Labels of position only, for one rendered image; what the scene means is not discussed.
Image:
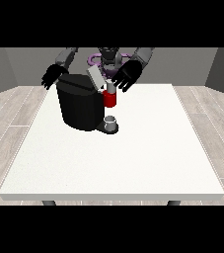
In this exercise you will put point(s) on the small grey cup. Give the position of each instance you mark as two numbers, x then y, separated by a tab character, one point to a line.
110	122

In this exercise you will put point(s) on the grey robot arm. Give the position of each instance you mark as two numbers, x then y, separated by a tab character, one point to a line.
143	54
65	56

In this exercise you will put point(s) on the black coffee machine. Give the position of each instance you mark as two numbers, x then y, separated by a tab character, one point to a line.
79	105

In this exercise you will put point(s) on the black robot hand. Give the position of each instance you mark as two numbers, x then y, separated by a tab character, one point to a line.
130	72
55	74

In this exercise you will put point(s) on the red pod holder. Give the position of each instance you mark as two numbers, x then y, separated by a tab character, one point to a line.
110	99

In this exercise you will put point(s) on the small grey coffee pod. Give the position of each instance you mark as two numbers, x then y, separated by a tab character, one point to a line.
110	85

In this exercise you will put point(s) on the grey robot trunk purple rings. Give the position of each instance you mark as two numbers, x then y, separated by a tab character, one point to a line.
108	56

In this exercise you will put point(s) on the pale grey machine lid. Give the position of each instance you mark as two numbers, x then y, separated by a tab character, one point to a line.
95	76

